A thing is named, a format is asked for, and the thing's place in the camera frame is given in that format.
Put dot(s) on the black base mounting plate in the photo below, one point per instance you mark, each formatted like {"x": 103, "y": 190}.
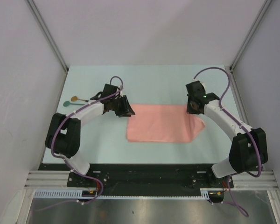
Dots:
{"x": 150, "y": 180}

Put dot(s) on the right aluminium frame post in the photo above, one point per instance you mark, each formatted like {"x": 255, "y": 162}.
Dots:
{"x": 252, "y": 31}

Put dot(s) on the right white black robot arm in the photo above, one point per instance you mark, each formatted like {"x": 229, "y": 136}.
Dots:
{"x": 248, "y": 145}

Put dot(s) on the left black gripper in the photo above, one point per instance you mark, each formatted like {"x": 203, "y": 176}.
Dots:
{"x": 126, "y": 110}

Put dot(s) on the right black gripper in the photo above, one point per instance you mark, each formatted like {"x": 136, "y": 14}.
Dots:
{"x": 189, "y": 110}

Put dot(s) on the front aluminium cross rail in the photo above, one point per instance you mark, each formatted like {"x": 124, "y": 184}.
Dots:
{"x": 244, "y": 181}

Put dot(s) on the aluminium frame post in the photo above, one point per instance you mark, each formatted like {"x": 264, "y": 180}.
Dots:
{"x": 46, "y": 33}
{"x": 252, "y": 31}

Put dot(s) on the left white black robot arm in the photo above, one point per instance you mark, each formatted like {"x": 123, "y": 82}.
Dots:
{"x": 64, "y": 134}

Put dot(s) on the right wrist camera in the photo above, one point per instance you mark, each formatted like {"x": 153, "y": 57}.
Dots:
{"x": 201, "y": 82}

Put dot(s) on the pink satin napkin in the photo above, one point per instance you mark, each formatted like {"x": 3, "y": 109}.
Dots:
{"x": 163, "y": 123}

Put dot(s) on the right aluminium table rail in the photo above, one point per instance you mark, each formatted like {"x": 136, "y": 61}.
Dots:
{"x": 234, "y": 89}

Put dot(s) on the gold spoon teal handle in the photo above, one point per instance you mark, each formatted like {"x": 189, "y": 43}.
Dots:
{"x": 75, "y": 98}

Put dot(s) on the left aluminium frame post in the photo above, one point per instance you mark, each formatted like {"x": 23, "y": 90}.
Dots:
{"x": 46, "y": 33}

